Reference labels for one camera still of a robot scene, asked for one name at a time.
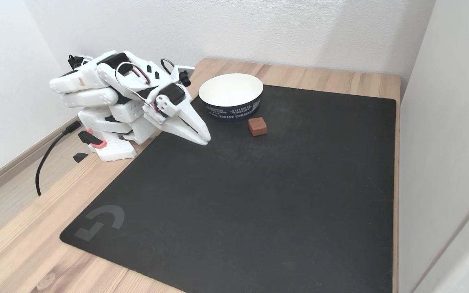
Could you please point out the red-brown cube toy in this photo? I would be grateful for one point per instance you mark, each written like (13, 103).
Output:
(257, 126)

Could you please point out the white paper bowl navy band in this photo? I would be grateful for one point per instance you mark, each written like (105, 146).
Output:
(230, 91)

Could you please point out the black and orange table clamp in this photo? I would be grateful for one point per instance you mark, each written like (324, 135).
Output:
(95, 139)

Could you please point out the black clamp foot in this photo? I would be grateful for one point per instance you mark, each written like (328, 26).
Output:
(80, 157)

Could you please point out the black desk mat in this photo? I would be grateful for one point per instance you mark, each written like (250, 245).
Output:
(259, 203)

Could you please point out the small camera on white mount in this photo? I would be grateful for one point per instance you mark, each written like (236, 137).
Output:
(184, 75)

